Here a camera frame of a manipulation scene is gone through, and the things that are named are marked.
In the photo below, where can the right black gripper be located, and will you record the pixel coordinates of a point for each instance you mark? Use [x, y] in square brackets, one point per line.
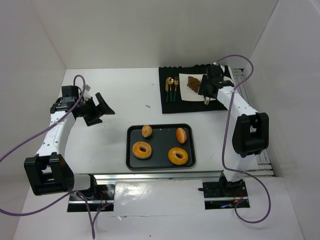
[206, 88]

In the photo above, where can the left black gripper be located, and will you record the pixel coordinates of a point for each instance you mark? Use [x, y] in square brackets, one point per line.
[92, 110]

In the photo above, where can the chocolate croissant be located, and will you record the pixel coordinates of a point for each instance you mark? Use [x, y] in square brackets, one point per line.
[193, 83]

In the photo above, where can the metal tongs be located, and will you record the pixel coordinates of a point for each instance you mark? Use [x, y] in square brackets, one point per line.
[207, 98]

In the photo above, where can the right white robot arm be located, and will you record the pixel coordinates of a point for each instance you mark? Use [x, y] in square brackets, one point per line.
[247, 129]

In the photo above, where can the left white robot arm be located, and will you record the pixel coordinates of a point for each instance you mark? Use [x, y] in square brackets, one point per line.
[48, 171]

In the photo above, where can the white square plate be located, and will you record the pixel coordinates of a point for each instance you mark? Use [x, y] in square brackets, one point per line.
[187, 94]

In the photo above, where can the gold fork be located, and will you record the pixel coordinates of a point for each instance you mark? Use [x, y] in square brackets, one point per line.
[176, 83]

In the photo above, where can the gold spoon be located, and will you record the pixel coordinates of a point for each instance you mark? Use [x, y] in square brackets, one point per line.
[170, 83]

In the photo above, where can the black placemat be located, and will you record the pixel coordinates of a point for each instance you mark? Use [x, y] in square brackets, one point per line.
[181, 106]

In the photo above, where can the gold knife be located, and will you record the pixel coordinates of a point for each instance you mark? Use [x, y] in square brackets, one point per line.
[167, 90]

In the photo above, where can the small round bun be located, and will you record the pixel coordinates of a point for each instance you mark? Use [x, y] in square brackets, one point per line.
[146, 131]

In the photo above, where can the glazed donut left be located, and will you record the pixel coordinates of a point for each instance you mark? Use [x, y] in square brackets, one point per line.
[142, 150]

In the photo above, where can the glazed donut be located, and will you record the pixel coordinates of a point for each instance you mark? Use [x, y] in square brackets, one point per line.
[178, 156]
[142, 150]

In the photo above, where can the round bun right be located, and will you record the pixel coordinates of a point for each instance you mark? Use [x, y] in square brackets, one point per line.
[181, 135]

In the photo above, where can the black baking tray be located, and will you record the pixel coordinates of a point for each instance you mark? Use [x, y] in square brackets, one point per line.
[162, 139]

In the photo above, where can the glazed donut right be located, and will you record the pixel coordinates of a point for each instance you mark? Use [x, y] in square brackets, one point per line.
[178, 156]

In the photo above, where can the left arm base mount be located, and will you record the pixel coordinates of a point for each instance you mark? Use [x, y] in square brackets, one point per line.
[100, 197]

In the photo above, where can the aluminium front rail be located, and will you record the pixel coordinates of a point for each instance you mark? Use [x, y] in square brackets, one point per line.
[157, 176]

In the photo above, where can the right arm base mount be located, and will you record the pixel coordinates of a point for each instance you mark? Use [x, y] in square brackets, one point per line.
[222, 194]

